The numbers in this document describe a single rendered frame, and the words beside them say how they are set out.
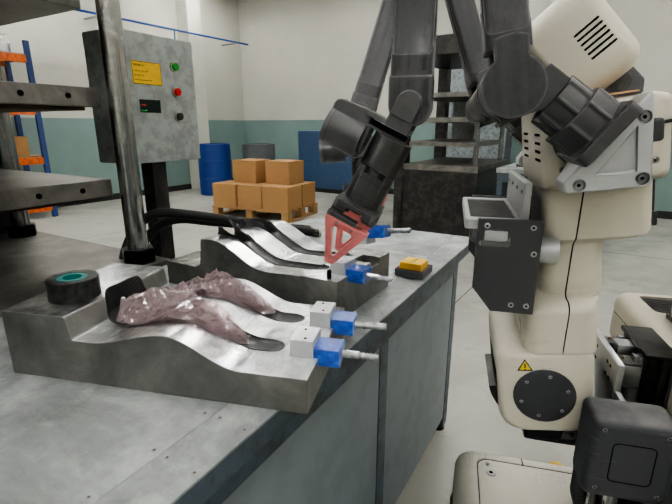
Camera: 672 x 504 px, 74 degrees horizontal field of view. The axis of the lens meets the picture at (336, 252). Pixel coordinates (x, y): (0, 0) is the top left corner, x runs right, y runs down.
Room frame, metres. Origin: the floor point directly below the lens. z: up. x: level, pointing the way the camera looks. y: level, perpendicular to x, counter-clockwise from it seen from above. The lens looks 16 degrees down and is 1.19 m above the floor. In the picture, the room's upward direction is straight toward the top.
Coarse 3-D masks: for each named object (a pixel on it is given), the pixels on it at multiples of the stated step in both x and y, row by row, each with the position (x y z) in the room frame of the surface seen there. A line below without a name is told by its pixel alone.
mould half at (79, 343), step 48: (48, 336) 0.63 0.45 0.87; (96, 336) 0.64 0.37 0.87; (144, 336) 0.59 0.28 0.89; (192, 336) 0.60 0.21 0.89; (288, 336) 0.67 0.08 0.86; (336, 336) 0.72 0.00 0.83; (144, 384) 0.60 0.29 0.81; (192, 384) 0.58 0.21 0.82; (240, 384) 0.56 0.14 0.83; (288, 384) 0.55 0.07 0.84
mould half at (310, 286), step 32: (288, 224) 1.21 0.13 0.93; (192, 256) 1.12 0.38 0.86; (224, 256) 0.99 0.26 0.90; (256, 256) 0.99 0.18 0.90; (288, 256) 1.04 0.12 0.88; (320, 256) 1.03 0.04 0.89; (352, 256) 1.02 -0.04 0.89; (384, 256) 1.04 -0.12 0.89; (288, 288) 0.90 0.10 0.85; (320, 288) 0.86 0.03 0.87; (352, 288) 0.89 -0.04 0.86; (384, 288) 1.04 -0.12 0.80
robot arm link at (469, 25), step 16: (448, 0) 1.09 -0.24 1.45; (464, 0) 1.07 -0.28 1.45; (464, 16) 1.06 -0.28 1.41; (464, 32) 1.05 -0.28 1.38; (480, 32) 1.05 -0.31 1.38; (464, 48) 1.05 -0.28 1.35; (480, 48) 1.04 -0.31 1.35; (464, 64) 1.05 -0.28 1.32; (480, 64) 1.03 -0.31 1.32; (464, 80) 1.08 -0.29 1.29; (480, 112) 0.99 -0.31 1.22
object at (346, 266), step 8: (344, 256) 0.93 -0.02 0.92; (336, 264) 0.89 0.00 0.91; (344, 264) 0.88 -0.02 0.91; (352, 264) 0.91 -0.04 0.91; (336, 272) 0.89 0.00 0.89; (344, 272) 0.88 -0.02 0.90; (352, 272) 0.87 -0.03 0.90; (360, 272) 0.86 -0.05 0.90; (368, 272) 0.88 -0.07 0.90; (352, 280) 0.87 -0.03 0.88; (360, 280) 0.86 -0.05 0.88; (368, 280) 0.89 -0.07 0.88; (384, 280) 0.86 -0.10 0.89
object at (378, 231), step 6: (372, 228) 0.97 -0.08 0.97; (378, 228) 0.97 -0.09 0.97; (384, 228) 0.97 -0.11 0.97; (390, 228) 0.97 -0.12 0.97; (396, 228) 0.96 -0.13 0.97; (402, 228) 0.96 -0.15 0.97; (408, 228) 0.95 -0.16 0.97; (372, 234) 0.97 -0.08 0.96; (378, 234) 0.96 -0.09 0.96; (384, 234) 0.96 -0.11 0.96; (390, 234) 0.99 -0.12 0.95; (366, 240) 0.97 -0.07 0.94; (372, 240) 1.00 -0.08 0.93
